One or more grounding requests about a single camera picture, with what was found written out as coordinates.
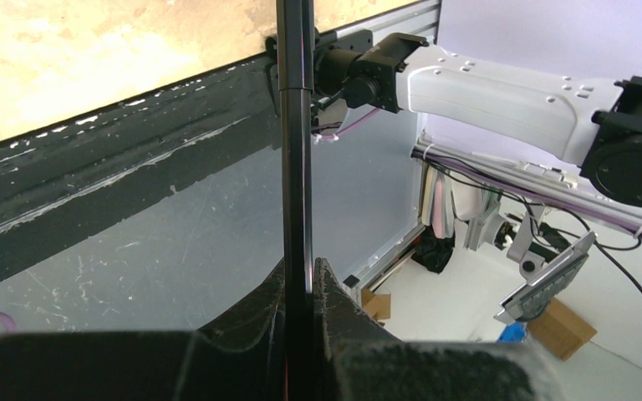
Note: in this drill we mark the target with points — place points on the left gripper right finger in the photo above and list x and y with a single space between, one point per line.
360 360

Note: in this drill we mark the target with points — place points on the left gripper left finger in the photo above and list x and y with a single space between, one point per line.
236 356

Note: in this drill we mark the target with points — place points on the beige umbrella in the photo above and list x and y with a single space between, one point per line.
296 40

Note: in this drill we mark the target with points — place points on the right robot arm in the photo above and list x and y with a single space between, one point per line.
595 124

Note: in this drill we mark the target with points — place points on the blue plastic item on floor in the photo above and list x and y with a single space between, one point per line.
513 333

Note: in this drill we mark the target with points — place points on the cardboard box on floor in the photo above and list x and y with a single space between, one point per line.
561 331

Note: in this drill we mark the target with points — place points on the black base bar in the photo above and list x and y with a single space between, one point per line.
64 183

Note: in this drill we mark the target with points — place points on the aluminium frame rail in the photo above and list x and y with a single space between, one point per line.
573 37

